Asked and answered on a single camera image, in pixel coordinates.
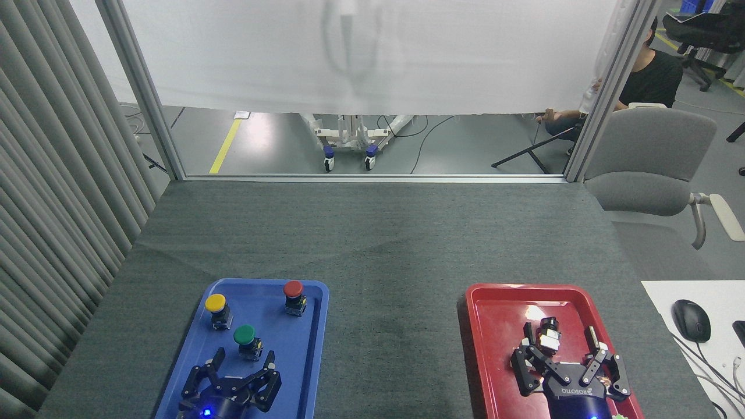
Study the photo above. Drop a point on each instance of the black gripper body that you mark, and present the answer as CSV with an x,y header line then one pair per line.
x,y
576,396
224,404

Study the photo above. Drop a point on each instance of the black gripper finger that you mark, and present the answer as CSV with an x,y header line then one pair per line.
x,y
528,372
614,369
270,384
195,384

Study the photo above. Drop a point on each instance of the green push button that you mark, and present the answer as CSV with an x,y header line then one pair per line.
x,y
244,334

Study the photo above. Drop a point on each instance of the yellow push button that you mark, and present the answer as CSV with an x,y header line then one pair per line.
x,y
215,302

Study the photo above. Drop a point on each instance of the red push button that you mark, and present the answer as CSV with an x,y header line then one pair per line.
x,y
293,288

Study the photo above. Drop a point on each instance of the person's hand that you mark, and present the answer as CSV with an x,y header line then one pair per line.
x,y
548,115
596,86

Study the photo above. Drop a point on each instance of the blue plastic tray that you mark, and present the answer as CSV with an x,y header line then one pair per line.
x,y
297,361

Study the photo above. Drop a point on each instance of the red plastic tray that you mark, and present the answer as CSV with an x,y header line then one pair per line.
x,y
495,349

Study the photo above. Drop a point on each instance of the black computer mouse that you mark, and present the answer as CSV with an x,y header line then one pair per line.
x,y
691,320

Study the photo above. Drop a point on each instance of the black keyboard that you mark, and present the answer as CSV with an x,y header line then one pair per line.
x,y
740,333

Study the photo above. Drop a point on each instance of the white side table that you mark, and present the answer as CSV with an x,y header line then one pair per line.
x,y
722,291

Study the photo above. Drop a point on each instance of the grey office chair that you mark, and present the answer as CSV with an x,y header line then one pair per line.
x,y
646,157

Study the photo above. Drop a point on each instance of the black tripod stand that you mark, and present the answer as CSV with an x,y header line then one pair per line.
x,y
527,152

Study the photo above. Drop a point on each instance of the yellow floor tape line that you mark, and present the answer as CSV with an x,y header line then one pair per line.
x,y
224,145

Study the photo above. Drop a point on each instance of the grey pleated curtain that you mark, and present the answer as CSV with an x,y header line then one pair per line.
x,y
58,174

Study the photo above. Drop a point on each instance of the white stand on wheels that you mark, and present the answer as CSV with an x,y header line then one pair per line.
x,y
349,139

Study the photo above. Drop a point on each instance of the person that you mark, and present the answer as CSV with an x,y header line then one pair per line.
x,y
655,78

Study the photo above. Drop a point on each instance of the white hanging sheet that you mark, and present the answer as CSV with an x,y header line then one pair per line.
x,y
372,58

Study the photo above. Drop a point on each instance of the black office chair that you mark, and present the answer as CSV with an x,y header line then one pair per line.
x,y
710,32

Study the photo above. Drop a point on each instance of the black white selector switch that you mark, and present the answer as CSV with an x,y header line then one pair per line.
x,y
549,336

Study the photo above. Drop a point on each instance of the silver table edge rail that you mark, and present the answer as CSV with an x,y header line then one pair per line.
x,y
372,178

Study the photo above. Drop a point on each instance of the silver frame post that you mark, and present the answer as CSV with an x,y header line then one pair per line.
x,y
142,87
605,105

